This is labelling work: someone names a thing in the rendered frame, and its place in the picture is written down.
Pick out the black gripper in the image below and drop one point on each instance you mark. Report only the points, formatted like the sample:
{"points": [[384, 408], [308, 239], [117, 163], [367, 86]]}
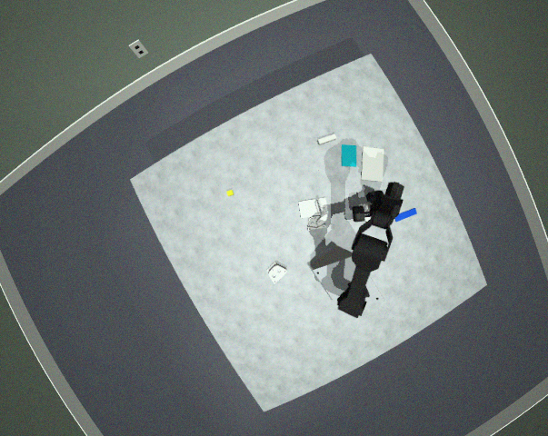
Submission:
{"points": [[359, 213]]}

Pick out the cyan flat plate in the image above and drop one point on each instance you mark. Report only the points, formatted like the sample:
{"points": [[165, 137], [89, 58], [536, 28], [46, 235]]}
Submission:
{"points": [[348, 155]]}

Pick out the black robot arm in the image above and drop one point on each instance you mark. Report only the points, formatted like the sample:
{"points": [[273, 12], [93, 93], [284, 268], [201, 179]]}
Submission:
{"points": [[368, 251]]}

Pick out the blue flat bar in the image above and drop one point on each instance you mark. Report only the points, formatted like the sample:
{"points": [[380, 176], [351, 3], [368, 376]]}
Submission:
{"points": [[404, 215]]}

